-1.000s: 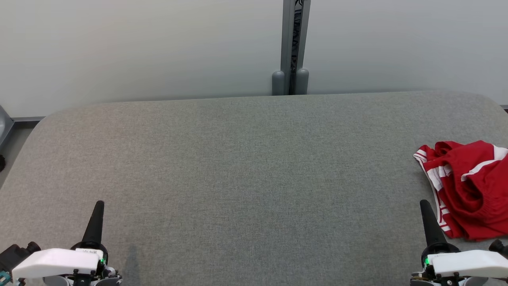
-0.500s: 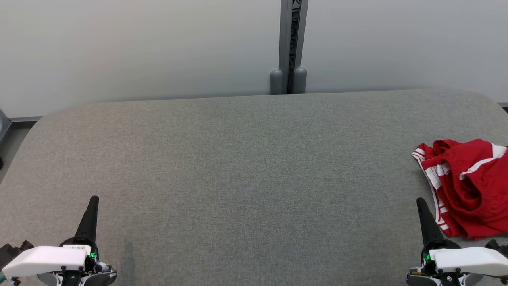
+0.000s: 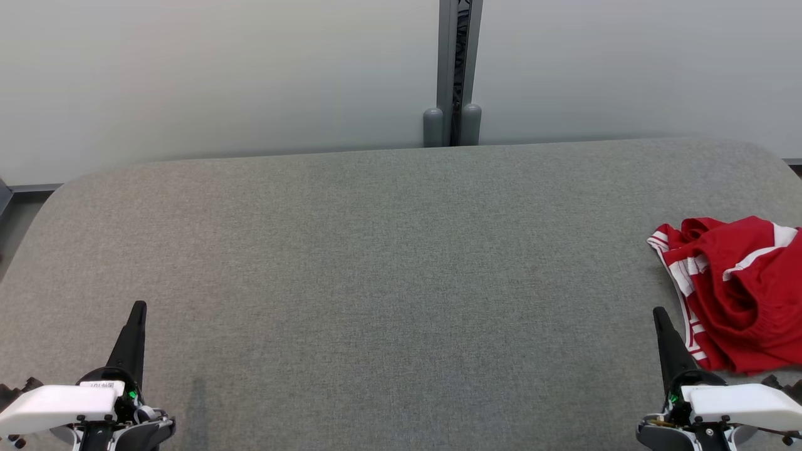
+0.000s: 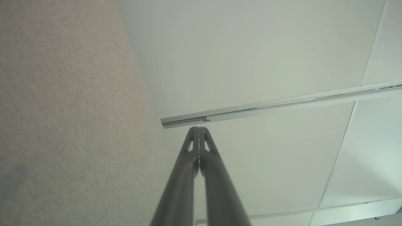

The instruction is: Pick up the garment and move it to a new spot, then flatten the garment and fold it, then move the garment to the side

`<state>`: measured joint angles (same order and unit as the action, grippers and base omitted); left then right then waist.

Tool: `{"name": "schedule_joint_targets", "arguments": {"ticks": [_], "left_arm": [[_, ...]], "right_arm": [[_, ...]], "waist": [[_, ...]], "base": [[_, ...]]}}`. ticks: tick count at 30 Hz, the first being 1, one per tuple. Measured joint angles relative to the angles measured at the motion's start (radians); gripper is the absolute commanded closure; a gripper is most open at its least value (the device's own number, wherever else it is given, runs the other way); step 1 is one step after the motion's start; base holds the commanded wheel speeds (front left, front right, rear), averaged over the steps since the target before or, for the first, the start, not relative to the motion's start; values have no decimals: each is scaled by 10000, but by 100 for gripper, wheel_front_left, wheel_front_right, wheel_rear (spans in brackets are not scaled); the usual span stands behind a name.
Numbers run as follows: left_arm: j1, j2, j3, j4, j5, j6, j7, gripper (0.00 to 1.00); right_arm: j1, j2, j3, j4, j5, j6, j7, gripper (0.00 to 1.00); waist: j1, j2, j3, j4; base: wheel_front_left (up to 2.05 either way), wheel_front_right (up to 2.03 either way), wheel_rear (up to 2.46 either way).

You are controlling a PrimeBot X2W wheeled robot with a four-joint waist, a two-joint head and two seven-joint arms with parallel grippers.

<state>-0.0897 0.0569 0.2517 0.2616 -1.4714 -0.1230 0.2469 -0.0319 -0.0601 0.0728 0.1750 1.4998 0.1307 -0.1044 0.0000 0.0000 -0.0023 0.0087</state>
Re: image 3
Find red white jersey shirt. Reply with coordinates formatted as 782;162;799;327
647;222;727;370

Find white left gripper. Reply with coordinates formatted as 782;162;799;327
0;301;148;437

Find red white sports shorts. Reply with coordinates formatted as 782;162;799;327
680;216;802;375

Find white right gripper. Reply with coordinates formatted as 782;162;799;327
653;307;802;433

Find grey partition post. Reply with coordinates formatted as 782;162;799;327
423;0;484;148

